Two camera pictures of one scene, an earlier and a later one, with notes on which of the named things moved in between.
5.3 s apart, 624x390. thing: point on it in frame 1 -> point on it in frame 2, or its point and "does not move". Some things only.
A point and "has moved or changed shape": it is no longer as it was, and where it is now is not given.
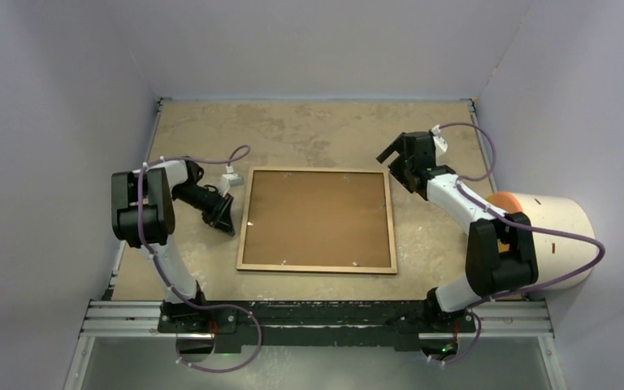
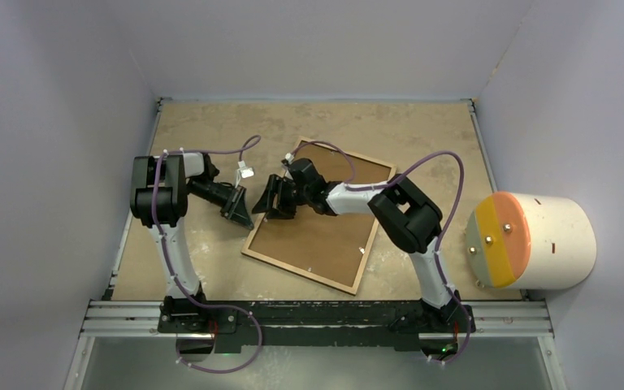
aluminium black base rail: (327, 323) does not move
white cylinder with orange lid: (556, 256) does not move
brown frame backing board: (318, 218) has moved or changed shape
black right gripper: (397, 145) -> (283, 210)
